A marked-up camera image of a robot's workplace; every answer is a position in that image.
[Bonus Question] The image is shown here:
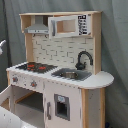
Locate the white toy microwave door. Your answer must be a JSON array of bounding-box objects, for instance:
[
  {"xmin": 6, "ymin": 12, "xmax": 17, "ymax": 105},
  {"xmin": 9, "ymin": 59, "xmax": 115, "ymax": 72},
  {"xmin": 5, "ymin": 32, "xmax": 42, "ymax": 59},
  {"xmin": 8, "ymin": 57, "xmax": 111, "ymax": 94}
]
[{"xmin": 48, "ymin": 15, "xmax": 78, "ymax": 38}]

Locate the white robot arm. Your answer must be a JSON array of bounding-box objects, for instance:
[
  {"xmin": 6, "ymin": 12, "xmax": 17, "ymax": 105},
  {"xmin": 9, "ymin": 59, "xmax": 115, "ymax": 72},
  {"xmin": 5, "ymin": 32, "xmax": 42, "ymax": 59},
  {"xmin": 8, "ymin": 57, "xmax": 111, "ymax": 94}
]
[{"xmin": 0, "ymin": 86, "xmax": 23, "ymax": 128}]

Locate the wooden toy kitchen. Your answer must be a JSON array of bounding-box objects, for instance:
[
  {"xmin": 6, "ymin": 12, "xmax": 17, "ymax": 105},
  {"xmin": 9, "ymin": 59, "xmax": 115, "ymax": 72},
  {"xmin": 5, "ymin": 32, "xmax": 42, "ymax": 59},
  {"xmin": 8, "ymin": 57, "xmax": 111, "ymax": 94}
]
[{"xmin": 0, "ymin": 10, "xmax": 115, "ymax": 128}]

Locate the grey toy sink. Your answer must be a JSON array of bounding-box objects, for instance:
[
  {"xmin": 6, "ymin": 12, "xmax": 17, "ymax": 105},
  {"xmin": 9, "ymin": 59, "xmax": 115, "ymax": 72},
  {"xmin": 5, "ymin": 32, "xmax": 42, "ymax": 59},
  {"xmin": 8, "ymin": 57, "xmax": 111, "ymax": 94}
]
[{"xmin": 52, "ymin": 68, "xmax": 92, "ymax": 81}]

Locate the black toy faucet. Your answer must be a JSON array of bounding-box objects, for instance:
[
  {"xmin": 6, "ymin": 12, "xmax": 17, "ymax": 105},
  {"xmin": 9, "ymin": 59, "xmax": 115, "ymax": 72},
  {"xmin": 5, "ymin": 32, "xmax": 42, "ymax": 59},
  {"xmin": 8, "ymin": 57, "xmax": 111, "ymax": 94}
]
[{"xmin": 74, "ymin": 50, "xmax": 94, "ymax": 71}]

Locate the black toy stovetop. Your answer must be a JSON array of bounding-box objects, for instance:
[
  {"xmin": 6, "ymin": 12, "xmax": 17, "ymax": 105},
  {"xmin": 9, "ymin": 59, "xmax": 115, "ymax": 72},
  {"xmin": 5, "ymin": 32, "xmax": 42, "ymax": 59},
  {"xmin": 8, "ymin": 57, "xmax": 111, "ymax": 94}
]
[{"xmin": 18, "ymin": 62, "xmax": 55, "ymax": 73}]

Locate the right red stove knob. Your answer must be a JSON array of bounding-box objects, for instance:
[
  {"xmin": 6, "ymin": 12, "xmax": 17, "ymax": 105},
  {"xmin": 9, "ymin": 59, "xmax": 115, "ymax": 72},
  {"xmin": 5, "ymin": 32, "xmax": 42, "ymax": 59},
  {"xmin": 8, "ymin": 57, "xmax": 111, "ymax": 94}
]
[{"xmin": 30, "ymin": 81, "xmax": 37, "ymax": 87}]

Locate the red stove knob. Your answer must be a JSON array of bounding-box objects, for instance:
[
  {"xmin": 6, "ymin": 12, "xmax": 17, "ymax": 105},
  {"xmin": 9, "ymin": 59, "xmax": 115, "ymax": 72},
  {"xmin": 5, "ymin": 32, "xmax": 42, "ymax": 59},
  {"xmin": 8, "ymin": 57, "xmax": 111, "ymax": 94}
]
[
  {"xmin": 12, "ymin": 76, "xmax": 19, "ymax": 83},
  {"xmin": 30, "ymin": 81, "xmax": 37, "ymax": 87}
]

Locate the white dishwasher door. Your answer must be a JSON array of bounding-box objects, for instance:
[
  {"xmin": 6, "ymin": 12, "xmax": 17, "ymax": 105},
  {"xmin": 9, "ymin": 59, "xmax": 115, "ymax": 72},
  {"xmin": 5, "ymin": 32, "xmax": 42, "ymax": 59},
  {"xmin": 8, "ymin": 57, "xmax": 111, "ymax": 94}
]
[{"xmin": 44, "ymin": 81, "xmax": 82, "ymax": 128}]

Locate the grey range hood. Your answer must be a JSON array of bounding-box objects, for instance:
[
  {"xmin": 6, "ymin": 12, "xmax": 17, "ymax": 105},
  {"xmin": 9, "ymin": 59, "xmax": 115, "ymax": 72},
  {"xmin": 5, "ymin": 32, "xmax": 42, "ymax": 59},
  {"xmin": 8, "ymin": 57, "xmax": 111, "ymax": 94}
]
[{"xmin": 24, "ymin": 15, "xmax": 49, "ymax": 34}]

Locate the left red stove knob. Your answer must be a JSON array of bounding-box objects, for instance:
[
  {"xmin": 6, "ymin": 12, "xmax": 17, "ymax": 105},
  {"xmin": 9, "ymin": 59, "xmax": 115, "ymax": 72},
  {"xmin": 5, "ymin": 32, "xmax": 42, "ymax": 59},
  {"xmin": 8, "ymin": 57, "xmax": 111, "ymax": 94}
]
[{"xmin": 12, "ymin": 76, "xmax": 19, "ymax": 83}]

